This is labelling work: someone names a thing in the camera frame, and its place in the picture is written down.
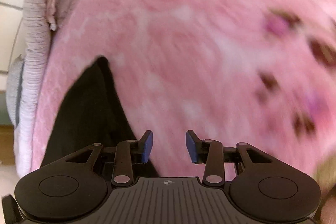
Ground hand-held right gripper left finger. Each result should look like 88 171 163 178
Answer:
64 130 153 186

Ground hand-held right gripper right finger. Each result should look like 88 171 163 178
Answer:
186 130 274 186

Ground black garment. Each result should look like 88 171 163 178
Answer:
39 55 160 177

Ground pink rose-patterned blanket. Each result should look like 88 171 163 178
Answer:
16 0 336 188

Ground pale striped quilt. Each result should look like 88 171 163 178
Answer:
13 0 105 169

